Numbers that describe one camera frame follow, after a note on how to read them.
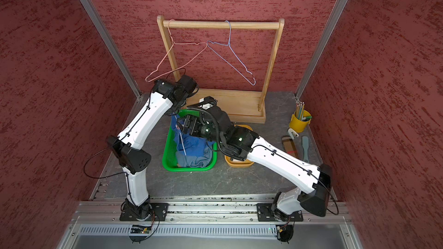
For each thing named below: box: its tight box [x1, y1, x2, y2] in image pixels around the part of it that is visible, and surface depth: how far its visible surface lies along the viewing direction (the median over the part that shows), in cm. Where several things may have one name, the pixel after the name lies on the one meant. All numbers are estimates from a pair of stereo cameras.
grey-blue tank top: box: [175, 144, 213, 168], surface depth 82 cm
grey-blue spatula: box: [301, 136, 310, 164], surface depth 97 cm
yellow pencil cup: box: [288, 110, 313, 134], surface depth 99 cm
